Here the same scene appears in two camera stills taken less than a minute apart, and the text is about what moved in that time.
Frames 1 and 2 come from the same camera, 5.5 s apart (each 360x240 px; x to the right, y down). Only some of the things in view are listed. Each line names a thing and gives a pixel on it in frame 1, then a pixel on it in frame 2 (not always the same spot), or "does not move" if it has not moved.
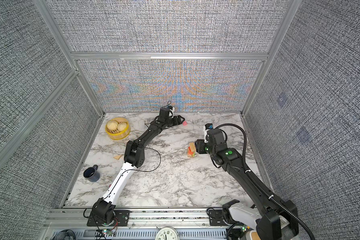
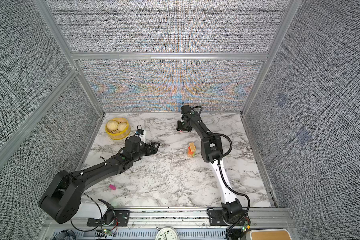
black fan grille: [66, 234] does not move
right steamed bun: [121, 126] does not move
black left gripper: [177, 122] to [154, 150]
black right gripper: [200, 145] to [179, 126]
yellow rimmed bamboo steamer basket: [118, 128] does not move
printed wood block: [192, 146] does not move
